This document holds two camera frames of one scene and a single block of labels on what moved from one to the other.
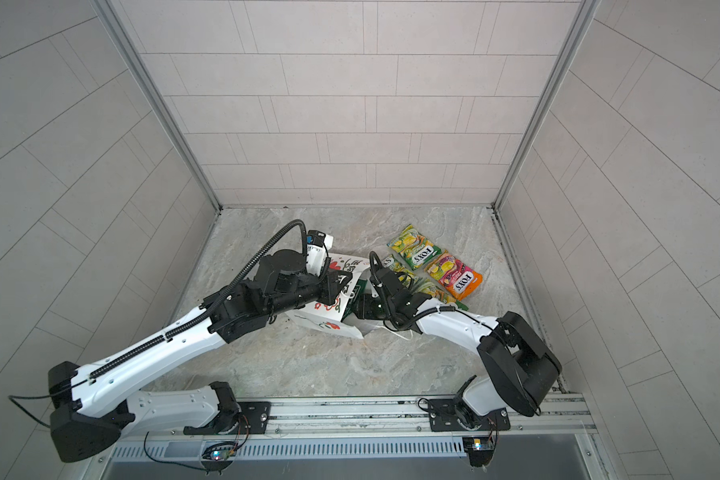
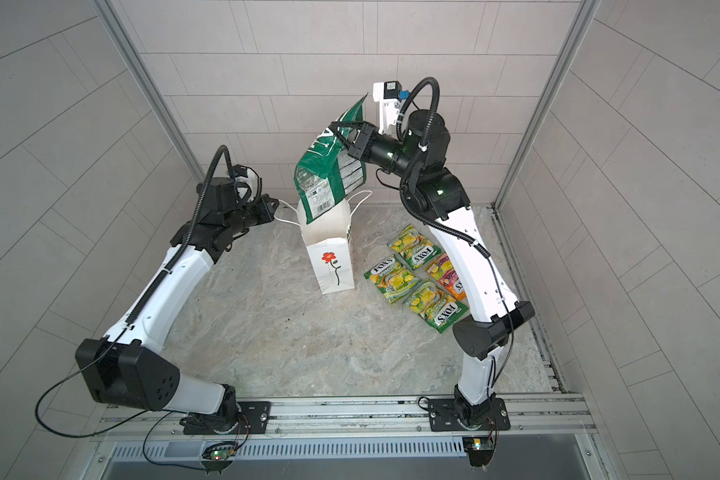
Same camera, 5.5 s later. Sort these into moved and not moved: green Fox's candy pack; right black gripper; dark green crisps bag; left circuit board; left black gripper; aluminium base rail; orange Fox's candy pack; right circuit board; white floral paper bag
Moved: right black gripper; white floral paper bag; dark green crisps bag; left black gripper
Not moved: orange Fox's candy pack; left circuit board; right circuit board; aluminium base rail; green Fox's candy pack
